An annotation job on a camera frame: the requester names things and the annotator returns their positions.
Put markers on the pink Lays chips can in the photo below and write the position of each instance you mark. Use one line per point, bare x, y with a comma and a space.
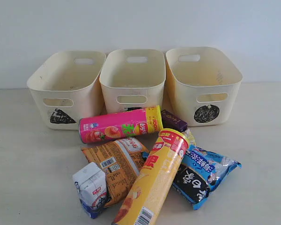
120, 125

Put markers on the purple small box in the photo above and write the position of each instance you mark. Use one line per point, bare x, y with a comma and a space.
170, 120

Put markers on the orange noodle packet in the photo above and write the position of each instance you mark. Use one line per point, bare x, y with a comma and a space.
121, 160

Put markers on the yellow chips can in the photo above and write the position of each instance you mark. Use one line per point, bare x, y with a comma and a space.
145, 199

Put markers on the blue black noodle packet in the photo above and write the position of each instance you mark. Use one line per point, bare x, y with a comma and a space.
200, 173

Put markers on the white blue milk carton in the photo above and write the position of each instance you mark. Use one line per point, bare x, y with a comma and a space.
91, 186

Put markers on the cream bin square mark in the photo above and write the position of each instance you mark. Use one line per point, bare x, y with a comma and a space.
132, 78

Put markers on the cream bin circle mark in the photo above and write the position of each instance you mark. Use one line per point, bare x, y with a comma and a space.
202, 84

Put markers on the cream bin triangle mark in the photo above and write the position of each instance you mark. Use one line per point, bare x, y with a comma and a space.
66, 88

